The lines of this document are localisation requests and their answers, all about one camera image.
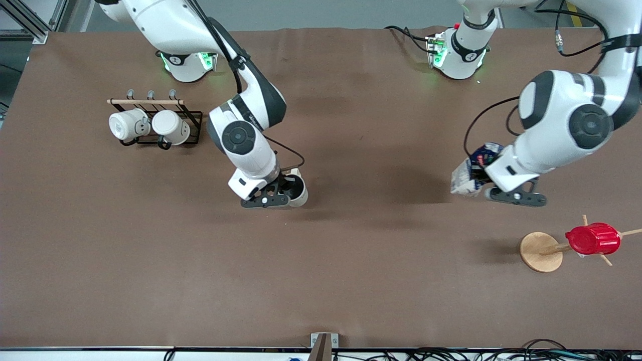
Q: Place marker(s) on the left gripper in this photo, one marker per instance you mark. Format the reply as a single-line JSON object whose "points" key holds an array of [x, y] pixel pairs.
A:
{"points": [[480, 173]]}

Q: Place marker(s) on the aluminium frame profile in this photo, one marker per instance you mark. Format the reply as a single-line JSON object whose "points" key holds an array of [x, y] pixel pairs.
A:
{"points": [[37, 36]]}

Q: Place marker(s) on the metal wooden mount bracket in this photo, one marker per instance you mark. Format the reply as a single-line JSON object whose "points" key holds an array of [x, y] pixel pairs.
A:
{"points": [[321, 348]]}

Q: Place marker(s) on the white mug with bottom label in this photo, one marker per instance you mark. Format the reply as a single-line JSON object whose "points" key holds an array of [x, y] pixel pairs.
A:
{"points": [[123, 125]]}

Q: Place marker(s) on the blue white milk carton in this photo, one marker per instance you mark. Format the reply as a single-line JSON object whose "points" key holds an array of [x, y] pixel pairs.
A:
{"points": [[461, 180]]}

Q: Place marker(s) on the wooden mug tree stand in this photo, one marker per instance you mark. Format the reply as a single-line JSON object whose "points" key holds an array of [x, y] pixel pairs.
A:
{"points": [[539, 250]]}

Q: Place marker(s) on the red plastic cup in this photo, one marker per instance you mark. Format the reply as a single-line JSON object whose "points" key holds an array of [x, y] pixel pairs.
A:
{"points": [[594, 239]]}

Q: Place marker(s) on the white mug grey interior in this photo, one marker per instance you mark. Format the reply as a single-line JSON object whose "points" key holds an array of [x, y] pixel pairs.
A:
{"points": [[301, 200]]}

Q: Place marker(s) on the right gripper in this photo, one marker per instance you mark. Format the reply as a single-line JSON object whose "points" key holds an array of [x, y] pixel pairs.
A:
{"points": [[284, 186]]}

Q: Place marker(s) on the plain white mug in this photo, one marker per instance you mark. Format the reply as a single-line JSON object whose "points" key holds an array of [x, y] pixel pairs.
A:
{"points": [[171, 126]]}

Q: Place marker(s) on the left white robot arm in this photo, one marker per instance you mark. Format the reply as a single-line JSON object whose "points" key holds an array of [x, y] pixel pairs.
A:
{"points": [[567, 115]]}

